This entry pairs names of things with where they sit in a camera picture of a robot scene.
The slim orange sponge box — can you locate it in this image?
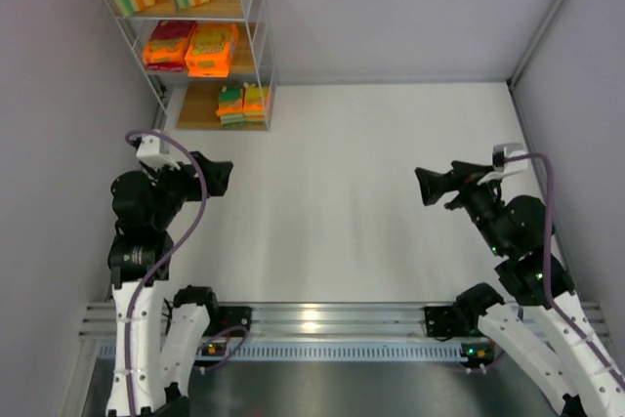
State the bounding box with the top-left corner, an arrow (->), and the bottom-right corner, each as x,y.
216,86 -> 245,128

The orange box with barcode label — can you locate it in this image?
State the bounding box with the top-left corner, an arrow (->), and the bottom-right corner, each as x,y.
243,84 -> 269,126

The pink sponge orange box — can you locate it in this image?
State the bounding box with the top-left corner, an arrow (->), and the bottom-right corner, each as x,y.
142,21 -> 197,73

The yellow smiley sponge orange box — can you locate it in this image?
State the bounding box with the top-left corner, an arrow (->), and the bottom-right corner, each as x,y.
185,22 -> 239,78

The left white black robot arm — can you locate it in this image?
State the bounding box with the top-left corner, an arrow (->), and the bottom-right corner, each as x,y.
105,151 -> 233,416

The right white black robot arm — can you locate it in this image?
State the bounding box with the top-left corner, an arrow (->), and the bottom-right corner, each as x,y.
415,152 -> 624,416

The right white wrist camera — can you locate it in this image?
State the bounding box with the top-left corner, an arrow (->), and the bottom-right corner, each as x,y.
478,143 -> 529,185

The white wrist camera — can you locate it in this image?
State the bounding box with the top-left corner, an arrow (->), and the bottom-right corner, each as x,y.
478,143 -> 529,185
136,135 -> 180,171

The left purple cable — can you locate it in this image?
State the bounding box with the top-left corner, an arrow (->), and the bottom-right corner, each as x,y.
124,129 -> 250,417

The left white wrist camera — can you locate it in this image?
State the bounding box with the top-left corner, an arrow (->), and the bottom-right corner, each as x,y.
136,135 -> 180,171

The aluminium mounting rail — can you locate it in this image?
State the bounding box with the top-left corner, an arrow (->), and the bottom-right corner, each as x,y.
80,302 -> 611,338

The white wire wooden shelf unit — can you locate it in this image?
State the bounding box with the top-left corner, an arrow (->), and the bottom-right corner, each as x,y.
104,0 -> 276,130

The grey slotted cable duct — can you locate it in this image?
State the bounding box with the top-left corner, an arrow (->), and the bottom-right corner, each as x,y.
97,342 -> 494,363

